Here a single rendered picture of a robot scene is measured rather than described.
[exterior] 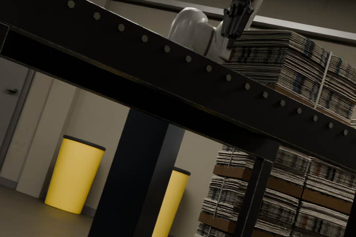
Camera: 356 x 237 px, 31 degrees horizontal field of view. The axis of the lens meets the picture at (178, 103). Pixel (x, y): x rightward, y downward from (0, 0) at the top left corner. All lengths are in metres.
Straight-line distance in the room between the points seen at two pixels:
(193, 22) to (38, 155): 4.41
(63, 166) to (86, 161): 0.23
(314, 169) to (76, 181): 3.75
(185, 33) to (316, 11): 3.77
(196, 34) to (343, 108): 0.91
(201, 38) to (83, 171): 3.63
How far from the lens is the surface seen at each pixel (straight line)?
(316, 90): 2.05
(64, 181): 6.28
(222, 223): 2.76
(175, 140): 2.80
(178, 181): 5.89
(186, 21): 2.84
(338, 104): 2.13
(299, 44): 1.98
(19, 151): 7.28
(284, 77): 1.94
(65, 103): 6.98
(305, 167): 2.82
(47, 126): 7.02
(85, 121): 6.93
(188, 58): 1.55
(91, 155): 6.28
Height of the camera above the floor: 0.45
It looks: 8 degrees up
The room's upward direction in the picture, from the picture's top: 18 degrees clockwise
